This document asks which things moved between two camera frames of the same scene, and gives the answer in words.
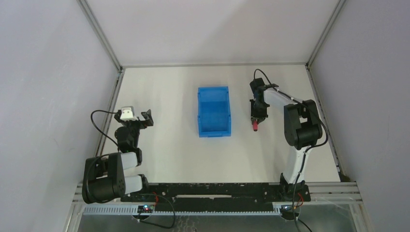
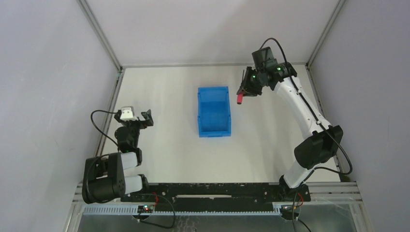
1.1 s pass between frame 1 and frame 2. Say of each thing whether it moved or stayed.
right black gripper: moved
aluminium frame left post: stayed
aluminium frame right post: stayed
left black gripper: stayed
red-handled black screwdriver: moved
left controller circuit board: stayed
